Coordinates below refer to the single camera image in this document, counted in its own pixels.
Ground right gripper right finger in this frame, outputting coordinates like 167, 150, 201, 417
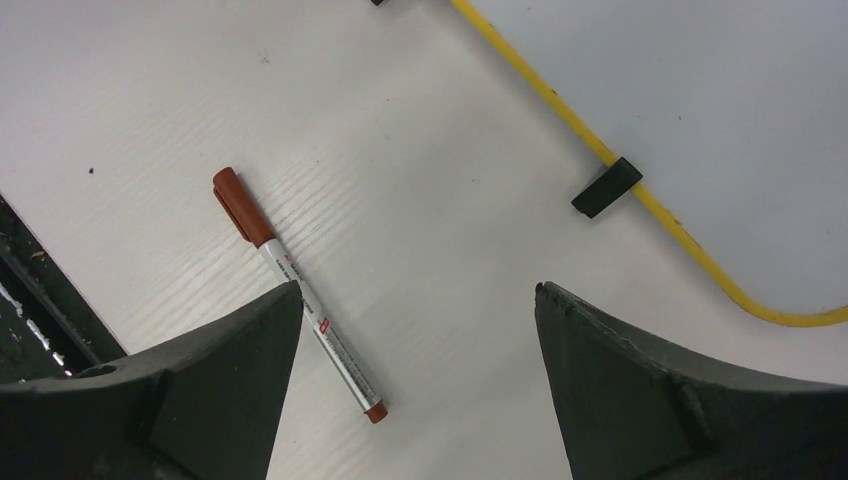
535, 282, 847, 479

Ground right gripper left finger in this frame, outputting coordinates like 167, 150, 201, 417
1, 282, 303, 479

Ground brown capped whiteboard marker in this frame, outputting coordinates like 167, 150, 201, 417
212, 166, 390, 425

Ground yellow framed whiteboard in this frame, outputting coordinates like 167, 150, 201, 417
456, 1, 847, 327

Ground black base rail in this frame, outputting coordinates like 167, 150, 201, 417
1, 200, 127, 384

